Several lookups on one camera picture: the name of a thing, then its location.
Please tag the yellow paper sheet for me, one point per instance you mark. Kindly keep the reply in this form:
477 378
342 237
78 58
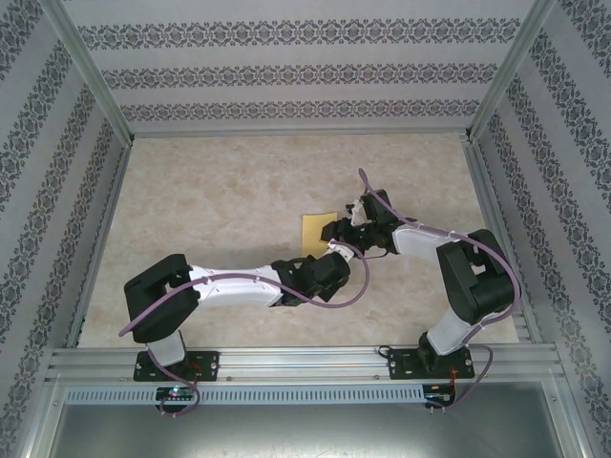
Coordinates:
312 234

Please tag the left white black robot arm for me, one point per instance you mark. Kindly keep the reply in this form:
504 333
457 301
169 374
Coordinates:
229 286

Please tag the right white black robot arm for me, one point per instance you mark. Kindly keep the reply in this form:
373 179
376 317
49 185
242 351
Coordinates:
448 334

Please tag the grey sheet metal panel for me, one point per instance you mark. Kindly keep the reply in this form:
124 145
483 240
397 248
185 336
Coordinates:
305 429

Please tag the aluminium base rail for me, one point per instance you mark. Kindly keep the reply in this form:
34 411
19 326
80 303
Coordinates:
305 362

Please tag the aluminium back rail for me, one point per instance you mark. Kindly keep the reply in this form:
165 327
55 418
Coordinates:
301 132

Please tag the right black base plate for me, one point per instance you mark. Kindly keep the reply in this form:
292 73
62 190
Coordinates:
401 365

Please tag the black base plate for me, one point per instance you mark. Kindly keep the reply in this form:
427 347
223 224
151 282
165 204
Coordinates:
210 365
401 365

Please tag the aluminium table side rail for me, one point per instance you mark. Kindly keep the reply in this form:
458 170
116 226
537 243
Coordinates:
98 248
503 248

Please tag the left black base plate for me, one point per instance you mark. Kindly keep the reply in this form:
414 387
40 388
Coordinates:
210 365

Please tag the aluminium upright frame post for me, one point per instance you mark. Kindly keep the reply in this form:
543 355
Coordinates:
513 71
90 71

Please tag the aluminium frame leg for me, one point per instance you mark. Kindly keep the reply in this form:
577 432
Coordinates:
570 415
43 415

